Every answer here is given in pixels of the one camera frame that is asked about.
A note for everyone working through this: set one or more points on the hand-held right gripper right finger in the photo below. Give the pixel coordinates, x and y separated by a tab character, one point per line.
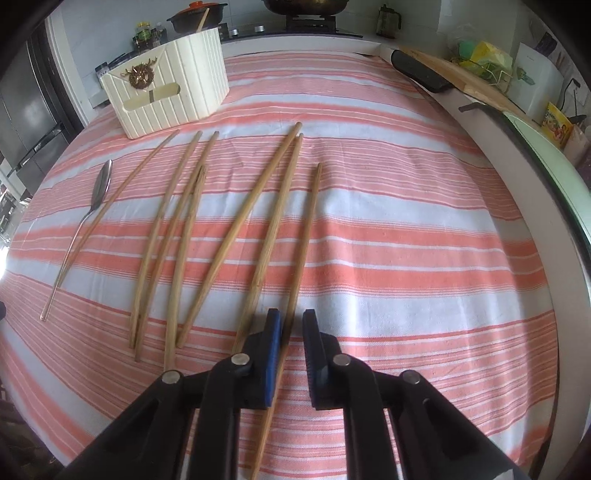
310	350

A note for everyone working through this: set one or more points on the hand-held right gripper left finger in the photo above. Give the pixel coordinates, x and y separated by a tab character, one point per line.
273	337

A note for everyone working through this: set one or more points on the wooden chopstick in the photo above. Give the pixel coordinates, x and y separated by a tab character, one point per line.
143	165
202	174
278	161
286	184
308	230
192	147
208	146
203	21

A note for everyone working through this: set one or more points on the metal spoon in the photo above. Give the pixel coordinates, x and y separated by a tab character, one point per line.
102	184

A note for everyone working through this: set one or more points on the cream ribbed utensil box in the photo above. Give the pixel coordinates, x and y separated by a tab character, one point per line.
184	92

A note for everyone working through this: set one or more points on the pink striped cloth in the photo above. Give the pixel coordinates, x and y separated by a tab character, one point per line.
392	230

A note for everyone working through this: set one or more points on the black oblong case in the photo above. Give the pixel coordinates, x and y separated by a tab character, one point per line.
420	71

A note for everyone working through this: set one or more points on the wooden cutting board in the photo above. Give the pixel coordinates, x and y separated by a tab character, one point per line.
461	78

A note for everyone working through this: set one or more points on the black gas stove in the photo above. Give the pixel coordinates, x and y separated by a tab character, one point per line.
295	25

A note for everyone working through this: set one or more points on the seasoning bottles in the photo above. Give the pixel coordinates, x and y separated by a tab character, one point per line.
147	37

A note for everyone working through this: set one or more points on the black pot with orange lid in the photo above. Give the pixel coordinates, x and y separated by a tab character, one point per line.
194	21

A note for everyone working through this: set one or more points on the steel refrigerator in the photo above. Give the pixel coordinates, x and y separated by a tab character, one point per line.
27	115

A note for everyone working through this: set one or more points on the dark wok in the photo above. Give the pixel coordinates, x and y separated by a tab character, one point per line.
304	7

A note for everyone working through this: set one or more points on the yellow snack packet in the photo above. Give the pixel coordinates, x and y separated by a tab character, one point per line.
556	127

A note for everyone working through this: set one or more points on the glass french press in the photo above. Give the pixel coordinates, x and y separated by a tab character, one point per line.
387	23

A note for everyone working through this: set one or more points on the pink jar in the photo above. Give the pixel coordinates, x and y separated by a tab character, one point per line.
579	144

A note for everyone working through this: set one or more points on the white box appliance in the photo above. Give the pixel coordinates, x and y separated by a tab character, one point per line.
535	92

